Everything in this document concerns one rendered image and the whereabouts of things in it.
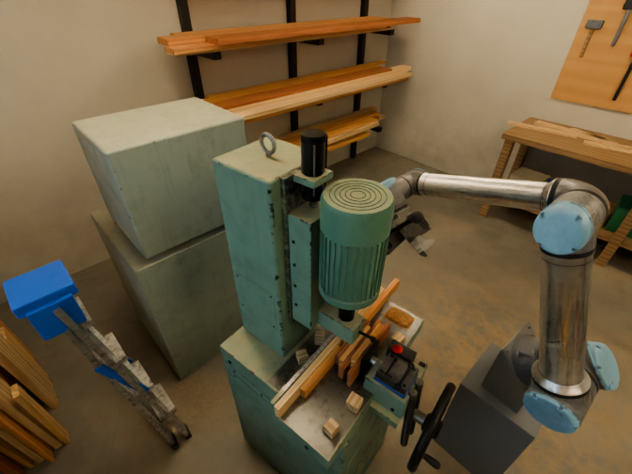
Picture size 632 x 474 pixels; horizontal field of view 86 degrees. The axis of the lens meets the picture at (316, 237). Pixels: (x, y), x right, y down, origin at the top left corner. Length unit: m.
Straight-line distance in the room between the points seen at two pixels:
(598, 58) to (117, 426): 4.29
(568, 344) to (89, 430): 2.19
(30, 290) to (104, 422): 1.20
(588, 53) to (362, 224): 3.34
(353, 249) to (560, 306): 0.59
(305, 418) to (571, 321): 0.77
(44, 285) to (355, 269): 0.94
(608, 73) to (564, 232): 2.99
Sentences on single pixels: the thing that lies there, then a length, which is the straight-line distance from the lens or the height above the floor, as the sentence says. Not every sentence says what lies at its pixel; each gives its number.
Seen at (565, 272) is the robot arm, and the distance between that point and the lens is 1.06.
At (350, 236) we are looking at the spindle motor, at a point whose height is 1.45.
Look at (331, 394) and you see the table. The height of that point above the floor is 0.90.
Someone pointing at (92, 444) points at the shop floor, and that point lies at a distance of 2.34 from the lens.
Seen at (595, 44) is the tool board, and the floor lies 1.50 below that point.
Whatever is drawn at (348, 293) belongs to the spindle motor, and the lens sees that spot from 0.90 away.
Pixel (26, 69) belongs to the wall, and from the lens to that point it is 2.83.
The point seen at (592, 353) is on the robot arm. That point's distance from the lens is 1.45.
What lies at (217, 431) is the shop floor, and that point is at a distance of 2.13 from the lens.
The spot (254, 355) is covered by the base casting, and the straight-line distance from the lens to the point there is 1.35.
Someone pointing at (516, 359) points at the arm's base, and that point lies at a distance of 1.55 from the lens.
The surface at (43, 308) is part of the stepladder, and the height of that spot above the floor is 1.13.
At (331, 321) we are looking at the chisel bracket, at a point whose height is 1.06.
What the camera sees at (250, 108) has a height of 1.09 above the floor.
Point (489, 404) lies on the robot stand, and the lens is 1.68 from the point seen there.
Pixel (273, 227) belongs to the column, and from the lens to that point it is 0.90.
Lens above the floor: 1.91
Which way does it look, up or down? 37 degrees down
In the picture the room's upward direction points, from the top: 1 degrees clockwise
